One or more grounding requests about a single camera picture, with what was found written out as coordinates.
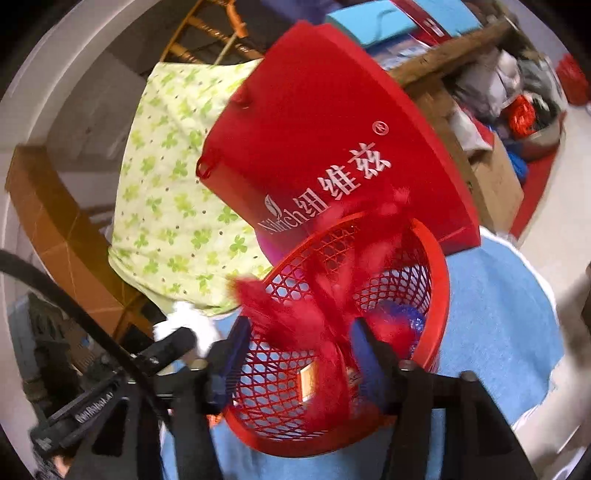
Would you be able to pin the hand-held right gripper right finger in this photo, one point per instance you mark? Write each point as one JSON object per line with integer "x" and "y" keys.
{"x": 367, "y": 362}

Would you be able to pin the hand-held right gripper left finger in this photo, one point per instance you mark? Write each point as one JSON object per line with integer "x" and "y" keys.
{"x": 235, "y": 353}

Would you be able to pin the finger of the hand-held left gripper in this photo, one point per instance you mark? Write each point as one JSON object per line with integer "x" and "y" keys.
{"x": 171, "y": 344}

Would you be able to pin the white tissue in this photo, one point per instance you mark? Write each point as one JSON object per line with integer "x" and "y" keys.
{"x": 189, "y": 321}

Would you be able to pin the blue printed pack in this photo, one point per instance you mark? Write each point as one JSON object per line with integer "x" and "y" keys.
{"x": 401, "y": 319}

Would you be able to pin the red plastic bag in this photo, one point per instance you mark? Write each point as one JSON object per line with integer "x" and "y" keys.
{"x": 323, "y": 318}

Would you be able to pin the red mesh basket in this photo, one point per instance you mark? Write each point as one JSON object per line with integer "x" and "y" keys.
{"x": 441, "y": 295}

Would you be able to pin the small orange white box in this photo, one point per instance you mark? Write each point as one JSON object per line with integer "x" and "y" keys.
{"x": 307, "y": 383}

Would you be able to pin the pink pillow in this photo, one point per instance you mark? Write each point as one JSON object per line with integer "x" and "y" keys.
{"x": 264, "y": 247}

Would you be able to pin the green clover blanket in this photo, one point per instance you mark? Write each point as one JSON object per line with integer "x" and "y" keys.
{"x": 175, "y": 207}

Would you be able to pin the blue blanket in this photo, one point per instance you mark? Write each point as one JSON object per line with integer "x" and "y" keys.
{"x": 498, "y": 323}

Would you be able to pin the orange wooden cabinet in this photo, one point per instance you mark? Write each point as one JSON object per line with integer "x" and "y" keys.
{"x": 55, "y": 226}

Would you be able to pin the cardboard box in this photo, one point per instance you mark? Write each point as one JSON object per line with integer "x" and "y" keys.
{"x": 496, "y": 184}

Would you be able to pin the red printed carrier bag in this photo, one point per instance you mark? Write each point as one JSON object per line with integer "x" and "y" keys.
{"x": 314, "y": 129}

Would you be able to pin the red floor mat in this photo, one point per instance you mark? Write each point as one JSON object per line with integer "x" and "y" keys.
{"x": 535, "y": 184}

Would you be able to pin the metal basin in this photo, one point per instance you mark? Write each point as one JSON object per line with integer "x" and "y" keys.
{"x": 547, "y": 138}

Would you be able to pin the red net bag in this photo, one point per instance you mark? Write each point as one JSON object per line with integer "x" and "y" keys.
{"x": 521, "y": 115}

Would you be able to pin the grey plastic bag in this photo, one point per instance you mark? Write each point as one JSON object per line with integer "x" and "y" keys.
{"x": 496, "y": 81}

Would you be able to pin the brown wooden plank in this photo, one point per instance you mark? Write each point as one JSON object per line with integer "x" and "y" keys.
{"x": 452, "y": 50}

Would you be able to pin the rattan chair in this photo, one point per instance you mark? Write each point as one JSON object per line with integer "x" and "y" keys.
{"x": 238, "y": 16}

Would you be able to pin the light blue box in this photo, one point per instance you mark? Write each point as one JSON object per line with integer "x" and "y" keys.
{"x": 369, "y": 21}

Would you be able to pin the red plastic sack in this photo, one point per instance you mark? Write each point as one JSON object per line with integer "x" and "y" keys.
{"x": 572, "y": 74}

